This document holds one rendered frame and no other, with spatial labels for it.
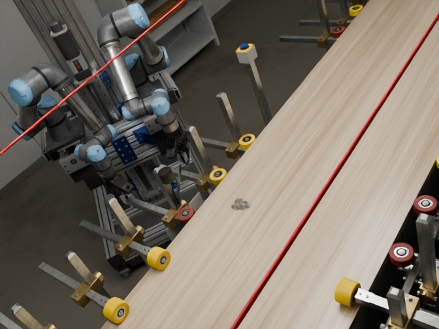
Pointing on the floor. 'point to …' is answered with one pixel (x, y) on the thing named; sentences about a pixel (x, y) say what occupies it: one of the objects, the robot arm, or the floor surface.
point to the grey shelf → (170, 30)
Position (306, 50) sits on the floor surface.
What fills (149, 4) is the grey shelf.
